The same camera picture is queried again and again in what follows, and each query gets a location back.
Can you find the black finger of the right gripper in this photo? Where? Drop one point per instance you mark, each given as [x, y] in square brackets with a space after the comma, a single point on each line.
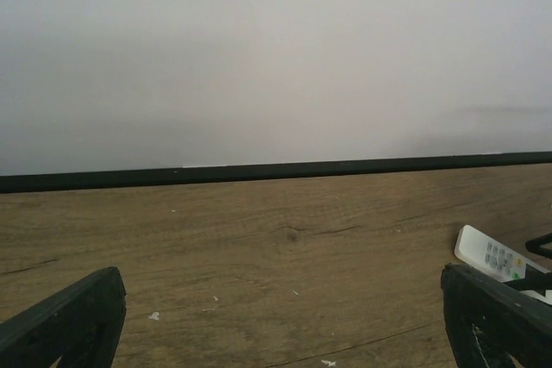
[539, 246]

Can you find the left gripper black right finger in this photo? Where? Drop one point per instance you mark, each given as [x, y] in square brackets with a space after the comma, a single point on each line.
[494, 324]

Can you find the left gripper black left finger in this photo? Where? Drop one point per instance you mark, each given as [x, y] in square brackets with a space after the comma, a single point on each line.
[79, 326]

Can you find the white remote control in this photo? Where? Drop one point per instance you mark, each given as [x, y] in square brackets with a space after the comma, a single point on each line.
[492, 257]

